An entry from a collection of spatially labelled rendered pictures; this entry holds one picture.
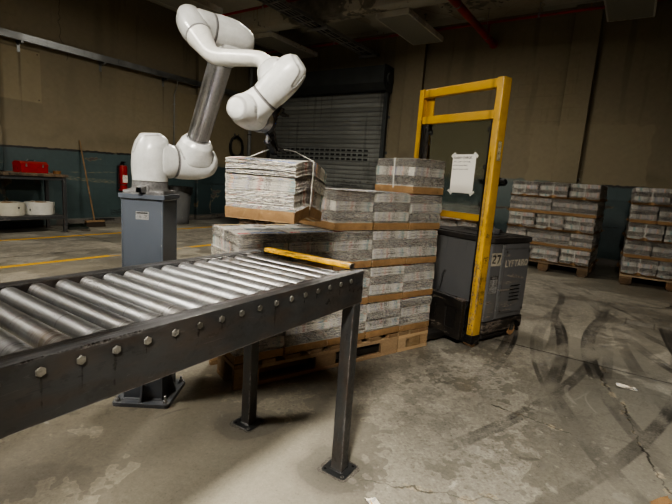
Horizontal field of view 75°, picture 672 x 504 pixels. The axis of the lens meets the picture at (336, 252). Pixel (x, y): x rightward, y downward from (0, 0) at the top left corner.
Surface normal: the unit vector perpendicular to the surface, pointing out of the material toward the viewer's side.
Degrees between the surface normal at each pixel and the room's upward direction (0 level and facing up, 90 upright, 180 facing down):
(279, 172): 96
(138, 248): 90
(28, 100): 90
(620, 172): 90
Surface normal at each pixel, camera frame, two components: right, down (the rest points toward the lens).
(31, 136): 0.83, 0.15
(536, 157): -0.56, 0.10
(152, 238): 0.03, 0.17
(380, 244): 0.57, 0.17
